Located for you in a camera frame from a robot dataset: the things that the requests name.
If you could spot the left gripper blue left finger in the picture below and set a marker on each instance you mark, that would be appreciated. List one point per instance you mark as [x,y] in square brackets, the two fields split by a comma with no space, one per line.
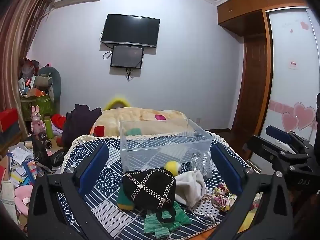
[90,168]

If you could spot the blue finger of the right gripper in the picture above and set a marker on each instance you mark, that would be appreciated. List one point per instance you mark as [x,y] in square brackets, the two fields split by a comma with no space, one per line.
[278,134]

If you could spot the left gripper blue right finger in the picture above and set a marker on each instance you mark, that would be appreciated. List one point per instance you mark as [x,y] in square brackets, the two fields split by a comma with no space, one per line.
[229,167]

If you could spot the floral fabric scrunchie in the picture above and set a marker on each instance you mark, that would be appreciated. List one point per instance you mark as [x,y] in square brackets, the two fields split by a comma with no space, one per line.
[222,198]

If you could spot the green yellow sponge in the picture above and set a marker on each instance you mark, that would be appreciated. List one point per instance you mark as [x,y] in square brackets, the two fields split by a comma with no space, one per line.
[123,202]

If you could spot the black bag with chain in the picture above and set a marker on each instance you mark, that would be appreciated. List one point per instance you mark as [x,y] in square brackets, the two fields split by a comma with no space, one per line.
[152,189]

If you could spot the brown wooden door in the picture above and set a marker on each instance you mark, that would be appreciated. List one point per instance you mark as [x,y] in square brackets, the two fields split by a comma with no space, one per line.
[252,88]

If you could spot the white cloth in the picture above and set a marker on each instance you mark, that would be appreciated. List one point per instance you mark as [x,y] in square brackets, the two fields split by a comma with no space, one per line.
[190,188]

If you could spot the yellow plush ball toy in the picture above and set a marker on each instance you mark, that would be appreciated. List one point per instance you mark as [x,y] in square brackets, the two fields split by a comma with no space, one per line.
[173,167]

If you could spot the brown wooden wardrobe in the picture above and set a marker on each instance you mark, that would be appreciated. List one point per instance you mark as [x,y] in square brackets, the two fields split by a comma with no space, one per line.
[248,19]

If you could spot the dark purple clothing pile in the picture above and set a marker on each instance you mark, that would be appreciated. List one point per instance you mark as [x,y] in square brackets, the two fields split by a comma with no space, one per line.
[78,122]

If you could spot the green water bottle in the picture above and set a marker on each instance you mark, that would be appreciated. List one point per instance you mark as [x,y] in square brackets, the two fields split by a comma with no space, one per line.
[48,125]

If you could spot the blue patterned tablecloth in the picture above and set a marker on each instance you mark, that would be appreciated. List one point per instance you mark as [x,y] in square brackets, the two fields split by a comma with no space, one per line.
[125,224]

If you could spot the red plush item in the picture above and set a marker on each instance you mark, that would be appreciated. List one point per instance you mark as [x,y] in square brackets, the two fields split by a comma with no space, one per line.
[58,121]

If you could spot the pink plush toy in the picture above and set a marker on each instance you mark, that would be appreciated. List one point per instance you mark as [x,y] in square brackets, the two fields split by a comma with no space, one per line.
[22,198]

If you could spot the beige plush blanket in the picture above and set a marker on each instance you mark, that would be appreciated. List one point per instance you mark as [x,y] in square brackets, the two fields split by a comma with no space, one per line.
[138,121]

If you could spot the clear plastic storage box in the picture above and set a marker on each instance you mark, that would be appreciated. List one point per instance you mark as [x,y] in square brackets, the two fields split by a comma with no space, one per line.
[143,152]

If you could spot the pink rabbit figurine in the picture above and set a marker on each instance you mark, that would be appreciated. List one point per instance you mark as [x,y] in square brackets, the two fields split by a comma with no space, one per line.
[37,125]

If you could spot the yellow plush headband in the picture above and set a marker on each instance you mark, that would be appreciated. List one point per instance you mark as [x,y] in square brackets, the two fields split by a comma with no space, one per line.
[117,102]

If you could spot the green knitted cloth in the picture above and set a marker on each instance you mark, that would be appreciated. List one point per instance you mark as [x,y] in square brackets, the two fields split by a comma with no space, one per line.
[164,224]

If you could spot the red gift box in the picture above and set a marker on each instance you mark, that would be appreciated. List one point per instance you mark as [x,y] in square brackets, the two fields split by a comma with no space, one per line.
[7,118]

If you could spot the white sliding wardrobe door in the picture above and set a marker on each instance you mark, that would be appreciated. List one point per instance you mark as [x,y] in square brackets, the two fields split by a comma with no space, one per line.
[295,73]

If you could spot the grey green plush toy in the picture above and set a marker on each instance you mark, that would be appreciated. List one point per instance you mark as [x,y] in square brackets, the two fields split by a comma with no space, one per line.
[49,79]

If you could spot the striped brown curtain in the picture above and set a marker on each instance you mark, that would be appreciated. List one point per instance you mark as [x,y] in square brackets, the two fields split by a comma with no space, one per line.
[20,20]

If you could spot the small black wall monitor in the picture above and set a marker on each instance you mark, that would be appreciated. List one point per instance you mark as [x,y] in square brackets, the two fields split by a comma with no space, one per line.
[124,56]

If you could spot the large black wall television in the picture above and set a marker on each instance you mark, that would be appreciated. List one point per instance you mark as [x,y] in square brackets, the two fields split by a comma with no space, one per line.
[132,30]

